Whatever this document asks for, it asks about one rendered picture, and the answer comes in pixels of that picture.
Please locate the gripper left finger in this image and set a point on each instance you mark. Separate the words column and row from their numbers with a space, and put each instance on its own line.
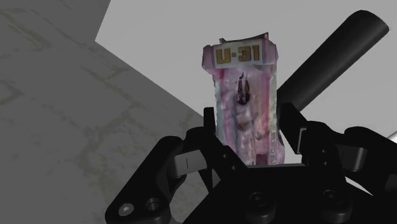
column 161, row 173

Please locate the pink printed package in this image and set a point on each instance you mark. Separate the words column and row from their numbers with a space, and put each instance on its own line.
column 245, row 102

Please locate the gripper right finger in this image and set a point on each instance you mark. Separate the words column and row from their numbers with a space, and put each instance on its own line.
column 322, row 145

